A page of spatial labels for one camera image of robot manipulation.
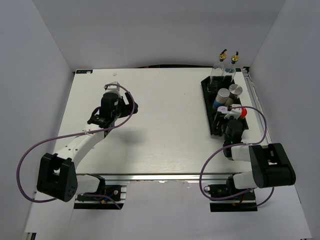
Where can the blue logo sticker left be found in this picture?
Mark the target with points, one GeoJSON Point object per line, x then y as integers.
{"type": "Point", "coordinates": [84, 71]}

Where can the small jar white lid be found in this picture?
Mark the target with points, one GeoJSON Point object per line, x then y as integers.
{"type": "Point", "coordinates": [222, 109]}

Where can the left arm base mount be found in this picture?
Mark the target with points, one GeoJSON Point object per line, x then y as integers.
{"type": "Point", "coordinates": [109, 197]}

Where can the blue label shaker bottle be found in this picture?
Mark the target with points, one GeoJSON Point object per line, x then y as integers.
{"type": "Point", "coordinates": [221, 98]}

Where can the silver lid white shaker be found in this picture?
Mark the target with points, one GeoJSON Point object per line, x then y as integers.
{"type": "Point", "coordinates": [235, 90]}

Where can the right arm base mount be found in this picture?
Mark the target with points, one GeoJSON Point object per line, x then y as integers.
{"type": "Point", "coordinates": [234, 202]}

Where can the black condiment organizer tray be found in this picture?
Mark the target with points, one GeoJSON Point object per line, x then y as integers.
{"type": "Point", "coordinates": [216, 121]}

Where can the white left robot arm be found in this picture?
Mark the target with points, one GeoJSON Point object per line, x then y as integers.
{"type": "Point", "coordinates": [57, 172]}

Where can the red lid sauce jar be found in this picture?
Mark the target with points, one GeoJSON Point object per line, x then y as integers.
{"type": "Point", "coordinates": [243, 113]}

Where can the clear liquid glass cruet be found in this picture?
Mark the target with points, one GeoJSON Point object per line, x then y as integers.
{"type": "Point", "coordinates": [230, 69]}

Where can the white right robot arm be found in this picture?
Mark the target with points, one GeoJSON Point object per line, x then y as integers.
{"type": "Point", "coordinates": [270, 165]}

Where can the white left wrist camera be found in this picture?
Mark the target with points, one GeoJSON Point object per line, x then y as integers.
{"type": "Point", "coordinates": [113, 87]}

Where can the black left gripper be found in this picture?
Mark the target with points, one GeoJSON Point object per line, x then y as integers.
{"type": "Point", "coordinates": [127, 108]}

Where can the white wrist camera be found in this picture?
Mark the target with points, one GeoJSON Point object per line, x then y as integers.
{"type": "Point", "coordinates": [234, 112]}
{"type": "Point", "coordinates": [113, 87]}

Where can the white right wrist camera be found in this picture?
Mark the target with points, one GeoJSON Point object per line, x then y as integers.
{"type": "Point", "coordinates": [234, 112]}

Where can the dark liquid glass cruet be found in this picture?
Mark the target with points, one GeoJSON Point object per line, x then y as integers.
{"type": "Point", "coordinates": [217, 69]}

